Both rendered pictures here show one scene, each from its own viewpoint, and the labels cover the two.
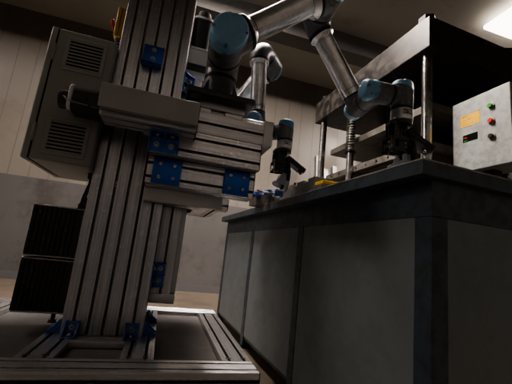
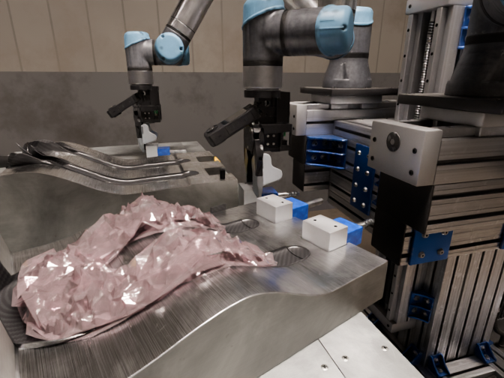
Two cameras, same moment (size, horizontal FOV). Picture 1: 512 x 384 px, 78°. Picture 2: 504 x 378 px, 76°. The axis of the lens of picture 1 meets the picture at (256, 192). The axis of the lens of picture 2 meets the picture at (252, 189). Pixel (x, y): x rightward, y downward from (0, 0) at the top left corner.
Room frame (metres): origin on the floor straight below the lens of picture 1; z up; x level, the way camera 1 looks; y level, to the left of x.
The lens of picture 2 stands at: (2.14, -0.14, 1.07)
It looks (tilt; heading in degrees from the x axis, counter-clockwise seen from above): 19 degrees down; 180
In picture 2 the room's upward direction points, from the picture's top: straight up
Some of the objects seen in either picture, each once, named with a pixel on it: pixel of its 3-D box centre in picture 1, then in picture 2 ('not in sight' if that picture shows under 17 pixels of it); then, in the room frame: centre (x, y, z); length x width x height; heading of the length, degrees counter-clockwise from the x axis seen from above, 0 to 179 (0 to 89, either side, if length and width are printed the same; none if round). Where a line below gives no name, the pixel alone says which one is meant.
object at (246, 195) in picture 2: (275, 193); (270, 196); (1.47, -0.09, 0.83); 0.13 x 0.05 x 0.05; 104
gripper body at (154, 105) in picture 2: (399, 139); (145, 104); (1.04, -0.48, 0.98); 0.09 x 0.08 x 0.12; 100
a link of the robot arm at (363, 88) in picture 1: (373, 94); (171, 52); (1.04, -0.38, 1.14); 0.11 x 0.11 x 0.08; 11
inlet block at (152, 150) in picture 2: not in sight; (166, 151); (1.03, -0.42, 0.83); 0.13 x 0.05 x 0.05; 100
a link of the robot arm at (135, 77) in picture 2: (401, 117); (141, 78); (1.04, -0.48, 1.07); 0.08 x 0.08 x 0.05
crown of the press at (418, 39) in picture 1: (401, 113); not in sight; (2.35, -1.09, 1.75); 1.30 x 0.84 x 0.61; 18
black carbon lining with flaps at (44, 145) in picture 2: not in sight; (104, 160); (1.52, -0.42, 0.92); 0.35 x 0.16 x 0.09; 108
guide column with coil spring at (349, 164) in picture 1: (348, 189); not in sight; (2.41, -0.71, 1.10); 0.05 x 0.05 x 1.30
